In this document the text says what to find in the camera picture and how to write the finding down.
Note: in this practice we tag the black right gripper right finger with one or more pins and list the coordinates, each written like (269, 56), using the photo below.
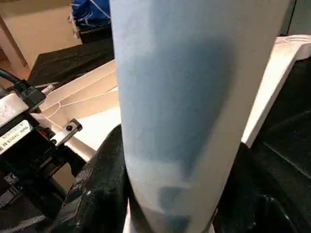
(262, 204)

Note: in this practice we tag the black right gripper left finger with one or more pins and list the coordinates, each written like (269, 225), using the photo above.
(97, 194)

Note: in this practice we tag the white plastic table top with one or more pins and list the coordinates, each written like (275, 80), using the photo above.
(92, 104)

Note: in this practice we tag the blue plastic bag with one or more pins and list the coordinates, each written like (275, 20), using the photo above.
(92, 14)

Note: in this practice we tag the white plastic table leg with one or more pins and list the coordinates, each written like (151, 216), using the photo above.
(194, 97)

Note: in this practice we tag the black work mat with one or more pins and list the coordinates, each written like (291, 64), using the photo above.
(296, 107)

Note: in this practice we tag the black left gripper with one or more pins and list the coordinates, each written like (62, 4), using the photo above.
(29, 165)

